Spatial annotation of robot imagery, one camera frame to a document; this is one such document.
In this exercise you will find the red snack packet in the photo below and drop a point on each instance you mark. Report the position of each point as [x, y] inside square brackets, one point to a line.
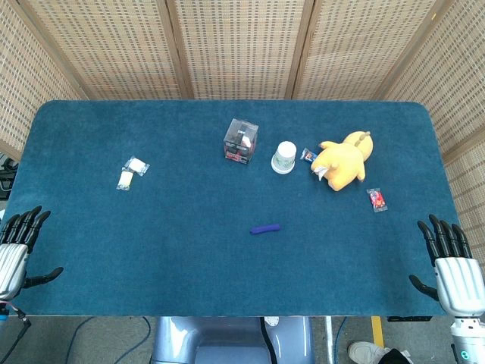
[377, 200]

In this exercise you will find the pale yellow wrapped snack packet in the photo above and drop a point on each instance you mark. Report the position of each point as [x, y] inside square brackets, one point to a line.
[125, 180]

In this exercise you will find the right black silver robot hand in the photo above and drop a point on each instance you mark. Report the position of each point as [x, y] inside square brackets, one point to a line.
[460, 284]

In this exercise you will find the small blue snack packet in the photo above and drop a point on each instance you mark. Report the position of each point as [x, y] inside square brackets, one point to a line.
[308, 154]

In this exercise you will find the white paper cup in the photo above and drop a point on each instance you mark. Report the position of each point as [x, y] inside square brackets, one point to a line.
[285, 157]

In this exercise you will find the white shoe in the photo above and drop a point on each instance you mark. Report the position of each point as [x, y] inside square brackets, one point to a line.
[363, 352]

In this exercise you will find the woven bamboo folding screen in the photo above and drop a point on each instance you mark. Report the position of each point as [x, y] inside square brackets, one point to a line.
[242, 49]

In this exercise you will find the white wrapped snack packet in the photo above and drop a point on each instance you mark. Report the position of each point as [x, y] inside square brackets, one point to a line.
[137, 165]

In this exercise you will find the yellow plush toy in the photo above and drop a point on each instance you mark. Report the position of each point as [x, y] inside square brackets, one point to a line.
[343, 161]

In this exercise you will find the grey-blue robot torso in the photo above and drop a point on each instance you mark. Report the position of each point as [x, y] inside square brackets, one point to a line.
[227, 341]

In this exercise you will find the black trouser leg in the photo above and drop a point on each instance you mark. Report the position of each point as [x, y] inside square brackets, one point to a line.
[394, 357]

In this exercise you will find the blue felt table mat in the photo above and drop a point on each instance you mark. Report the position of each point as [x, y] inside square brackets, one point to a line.
[189, 246]

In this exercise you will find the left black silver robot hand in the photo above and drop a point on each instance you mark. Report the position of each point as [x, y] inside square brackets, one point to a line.
[13, 261]

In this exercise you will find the clear plastic box black contents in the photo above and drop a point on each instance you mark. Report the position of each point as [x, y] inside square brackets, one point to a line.
[240, 142]

